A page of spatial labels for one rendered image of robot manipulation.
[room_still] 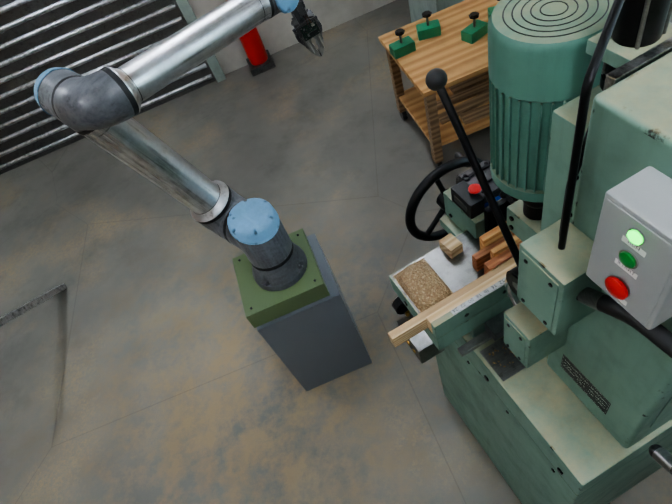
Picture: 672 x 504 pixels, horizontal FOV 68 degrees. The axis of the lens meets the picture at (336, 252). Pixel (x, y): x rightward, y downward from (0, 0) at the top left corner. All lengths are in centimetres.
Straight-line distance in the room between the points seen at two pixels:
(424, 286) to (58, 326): 229
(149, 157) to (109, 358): 150
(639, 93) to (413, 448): 158
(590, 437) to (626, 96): 74
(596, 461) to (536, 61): 77
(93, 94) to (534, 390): 114
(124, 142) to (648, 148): 115
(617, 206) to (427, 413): 154
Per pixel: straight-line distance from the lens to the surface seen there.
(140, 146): 142
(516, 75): 79
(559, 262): 75
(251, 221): 151
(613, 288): 66
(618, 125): 64
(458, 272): 122
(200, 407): 234
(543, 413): 118
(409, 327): 111
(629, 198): 59
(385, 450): 201
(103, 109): 122
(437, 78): 84
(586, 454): 117
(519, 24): 80
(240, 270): 178
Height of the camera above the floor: 192
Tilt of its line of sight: 50 degrees down
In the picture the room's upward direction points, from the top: 23 degrees counter-clockwise
